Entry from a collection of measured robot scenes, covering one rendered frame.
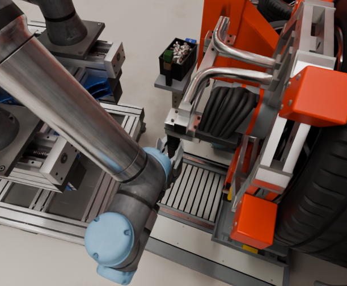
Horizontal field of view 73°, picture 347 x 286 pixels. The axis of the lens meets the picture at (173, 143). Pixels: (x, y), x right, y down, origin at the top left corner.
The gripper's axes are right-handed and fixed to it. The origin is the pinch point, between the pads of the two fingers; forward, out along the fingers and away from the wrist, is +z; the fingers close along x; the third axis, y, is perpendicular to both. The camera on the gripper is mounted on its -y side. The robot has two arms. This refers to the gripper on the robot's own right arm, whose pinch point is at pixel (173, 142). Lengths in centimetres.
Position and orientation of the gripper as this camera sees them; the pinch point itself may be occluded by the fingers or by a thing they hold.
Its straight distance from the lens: 65.7
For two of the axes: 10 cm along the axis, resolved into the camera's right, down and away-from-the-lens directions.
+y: 0.0, -5.3, -8.5
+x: -9.4, -2.9, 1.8
